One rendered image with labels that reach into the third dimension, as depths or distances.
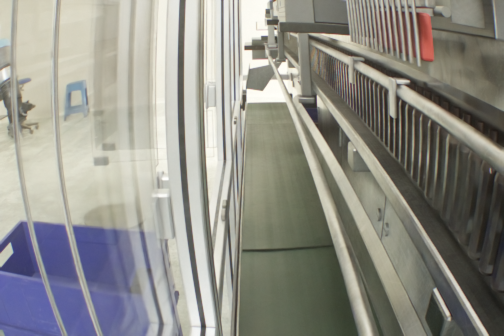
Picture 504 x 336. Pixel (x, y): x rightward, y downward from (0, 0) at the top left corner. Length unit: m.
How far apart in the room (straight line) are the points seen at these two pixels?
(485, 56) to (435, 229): 0.49
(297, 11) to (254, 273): 0.69
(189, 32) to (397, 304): 0.38
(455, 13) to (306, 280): 0.39
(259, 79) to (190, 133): 1.51
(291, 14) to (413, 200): 0.83
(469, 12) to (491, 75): 0.24
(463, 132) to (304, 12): 0.94
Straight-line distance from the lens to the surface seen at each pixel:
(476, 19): 0.56
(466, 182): 0.29
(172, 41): 0.59
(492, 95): 0.77
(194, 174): 0.61
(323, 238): 0.74
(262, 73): 2.10
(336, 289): 0.60
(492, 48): 0.76
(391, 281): 0.52
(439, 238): 0.33
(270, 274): 0.64
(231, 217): 1.54
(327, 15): 1.20
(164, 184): 0.69
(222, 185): 1.29
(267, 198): 0.92
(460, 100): 0.31
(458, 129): 0.26
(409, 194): 0.40
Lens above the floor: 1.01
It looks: 17 degrees down
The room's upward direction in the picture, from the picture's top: 2 degrees counter-clockwise
